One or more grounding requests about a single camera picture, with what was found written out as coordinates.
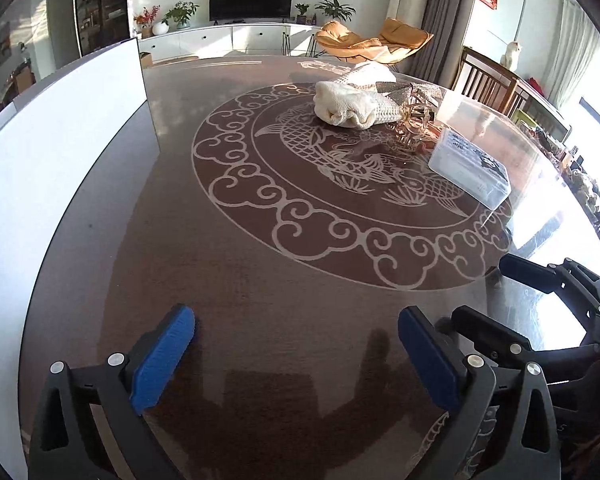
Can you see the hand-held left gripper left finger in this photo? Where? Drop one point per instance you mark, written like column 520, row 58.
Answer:
column 162, row 355

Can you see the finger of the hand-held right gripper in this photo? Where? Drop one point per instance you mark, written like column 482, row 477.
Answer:
column 530, row 272
column 490, row 332

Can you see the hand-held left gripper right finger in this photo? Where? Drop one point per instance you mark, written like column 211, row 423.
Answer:
column 425, row 355

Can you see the clear plastic box cartoon print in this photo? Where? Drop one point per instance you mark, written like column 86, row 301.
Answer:
column 467, row 170

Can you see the rhinestone bow hair clip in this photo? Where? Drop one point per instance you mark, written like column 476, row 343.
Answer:
column 410, row 91

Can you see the cream knitted cloth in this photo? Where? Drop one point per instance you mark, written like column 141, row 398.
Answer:
column 345, row 105

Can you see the white mesh cloth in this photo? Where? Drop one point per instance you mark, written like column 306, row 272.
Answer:
column 370, row 72

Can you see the cluttered low shelf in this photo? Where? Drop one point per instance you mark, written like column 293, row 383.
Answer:
column 580, row 175

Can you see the wooden dining chair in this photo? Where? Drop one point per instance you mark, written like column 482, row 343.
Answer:
column 485, row 80

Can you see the white cat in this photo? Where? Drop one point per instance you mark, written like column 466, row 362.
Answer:
column 511, row 55

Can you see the plain white window curtain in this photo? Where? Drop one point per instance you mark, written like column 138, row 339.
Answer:
column 575, row 50

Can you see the grey curtain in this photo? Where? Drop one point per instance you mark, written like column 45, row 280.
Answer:
column 445, row 20

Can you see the orange lounge chair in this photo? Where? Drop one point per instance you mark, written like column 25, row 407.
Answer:
column 405, row 35
column 345, row 40

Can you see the brown cardboard box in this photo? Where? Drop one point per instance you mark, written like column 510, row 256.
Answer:
column 145, row 59

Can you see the white low cabinet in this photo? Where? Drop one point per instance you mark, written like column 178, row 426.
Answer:
column 220, row 40

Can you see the white round vase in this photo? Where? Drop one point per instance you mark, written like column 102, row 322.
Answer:
column 160, row 28

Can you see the large leafy potted plant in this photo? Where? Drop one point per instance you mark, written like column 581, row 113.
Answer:
column 335, row 9

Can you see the small hairpin leg side table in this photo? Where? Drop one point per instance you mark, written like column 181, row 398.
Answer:
column 300, row 35

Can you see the red flower arrangement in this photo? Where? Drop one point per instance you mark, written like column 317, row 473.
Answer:
column 145, row 17

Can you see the green potted plant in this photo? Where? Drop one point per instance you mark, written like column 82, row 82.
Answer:
column 182, row 12

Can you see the small potted plant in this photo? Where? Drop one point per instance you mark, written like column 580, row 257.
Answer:
column 301, row 12

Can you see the dark glass display cabinet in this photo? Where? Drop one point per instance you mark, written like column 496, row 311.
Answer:
column 102, row 5

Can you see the black television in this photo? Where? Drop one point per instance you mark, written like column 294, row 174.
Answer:
column 250, row 1

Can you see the framed wall painting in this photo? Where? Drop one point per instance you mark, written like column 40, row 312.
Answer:
column 1, row 45

